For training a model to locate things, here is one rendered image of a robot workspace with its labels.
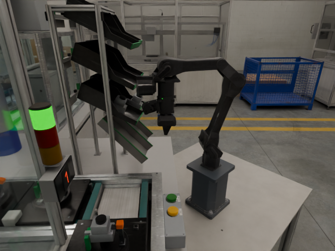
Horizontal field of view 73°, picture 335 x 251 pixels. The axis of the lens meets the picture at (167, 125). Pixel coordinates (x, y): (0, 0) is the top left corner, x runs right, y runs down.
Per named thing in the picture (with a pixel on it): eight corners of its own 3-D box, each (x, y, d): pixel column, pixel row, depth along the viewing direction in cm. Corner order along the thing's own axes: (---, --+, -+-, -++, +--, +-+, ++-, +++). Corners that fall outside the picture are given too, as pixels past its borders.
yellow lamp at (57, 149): (65, 155, 63) (62, 139, 61) (58, 165, 59) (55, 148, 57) (47, 155, 63) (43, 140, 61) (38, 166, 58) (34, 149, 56)
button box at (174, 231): (179, 203, 96) (179, 192, 94) (185, 248, 77) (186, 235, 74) (162, 204, 96) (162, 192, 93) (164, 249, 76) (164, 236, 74)
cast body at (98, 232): (115, 229, 69) (113, 211, 66) (113, 241, 65) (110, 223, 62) (87, 230, 68) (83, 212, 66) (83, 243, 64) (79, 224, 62)
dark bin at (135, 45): (138, 47, 99) (145, 30, 96) (130, 50, 88) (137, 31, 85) (79, 17, 98) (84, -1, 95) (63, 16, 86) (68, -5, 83)
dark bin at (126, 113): (142, 115, 112) (147, 102, 109) (135, 126, 100) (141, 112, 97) (89, 90, 110) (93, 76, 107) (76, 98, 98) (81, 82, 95)
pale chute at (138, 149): (147, 150, 120) (153, 145, 119) (141, 164, 108) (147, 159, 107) (107, 113, 115) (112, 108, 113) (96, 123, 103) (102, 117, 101)
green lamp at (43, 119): (58, 122, 59) (55, 104, 57) (50, 130, 55) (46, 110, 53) (39, 122, 59) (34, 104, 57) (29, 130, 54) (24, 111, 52)
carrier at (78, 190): (91, 182, 101) (87, 158, 96) (74, 225, 79) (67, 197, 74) (36, 184, 100) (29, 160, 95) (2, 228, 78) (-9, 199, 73)
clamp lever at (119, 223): (125, 238, 69) (123, 219, 66) (125, 243, 67) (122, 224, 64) (113, 238, 69) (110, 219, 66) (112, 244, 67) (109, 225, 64)
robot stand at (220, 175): (230, 202, 102) (235, 165, 94) (211, 220, 93) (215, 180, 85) (204, 188, 112) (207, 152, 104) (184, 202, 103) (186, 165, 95)
